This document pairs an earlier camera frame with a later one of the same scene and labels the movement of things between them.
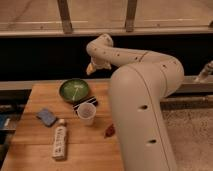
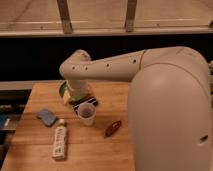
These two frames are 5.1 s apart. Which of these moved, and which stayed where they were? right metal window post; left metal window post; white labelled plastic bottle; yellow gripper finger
Moved: yellow gripper finger
Stayed: left metal window post; white labelled plastic bottle; right metal window post
